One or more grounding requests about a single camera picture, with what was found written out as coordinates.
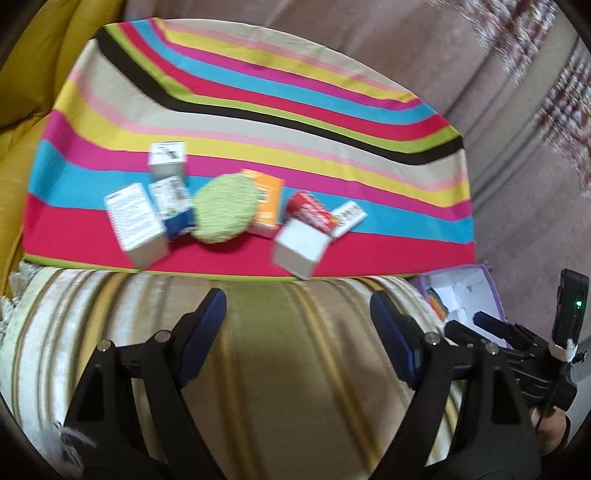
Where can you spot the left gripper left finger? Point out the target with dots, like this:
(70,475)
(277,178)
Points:
(196,332)

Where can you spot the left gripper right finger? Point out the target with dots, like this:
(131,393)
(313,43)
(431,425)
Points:
(400,335)

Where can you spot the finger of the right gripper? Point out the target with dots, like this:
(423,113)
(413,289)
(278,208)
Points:
(463,336)
(499,329)

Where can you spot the rainbow striped small item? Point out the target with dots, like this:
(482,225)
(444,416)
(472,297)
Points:
(437,304)

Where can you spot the white text medicine box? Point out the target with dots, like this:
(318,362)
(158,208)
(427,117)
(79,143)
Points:
(139,232)

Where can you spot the green round sponge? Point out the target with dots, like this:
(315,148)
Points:
(224,208)

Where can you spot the white blue cream box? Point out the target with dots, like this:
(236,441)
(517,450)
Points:
(173,205)

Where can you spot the red medicine box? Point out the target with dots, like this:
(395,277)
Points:
(303,206)

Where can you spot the white long logo box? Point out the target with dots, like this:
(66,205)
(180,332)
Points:
(347,216)

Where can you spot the person right hand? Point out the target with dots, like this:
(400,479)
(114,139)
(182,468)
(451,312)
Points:
(551,428)

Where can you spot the purple white storage box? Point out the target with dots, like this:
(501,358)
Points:
(465,290)

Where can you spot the orange medicine box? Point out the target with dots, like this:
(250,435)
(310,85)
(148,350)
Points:
(269,195)

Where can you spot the white saxophone cube box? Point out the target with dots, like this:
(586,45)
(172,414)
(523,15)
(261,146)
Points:
(166,159)

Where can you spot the striped colourful cloth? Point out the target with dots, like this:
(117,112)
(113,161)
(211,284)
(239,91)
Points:
(241,97)

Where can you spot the yellow leather sofa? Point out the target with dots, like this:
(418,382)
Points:
(40,41)

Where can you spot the black camera box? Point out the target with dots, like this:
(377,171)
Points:
(572,295)

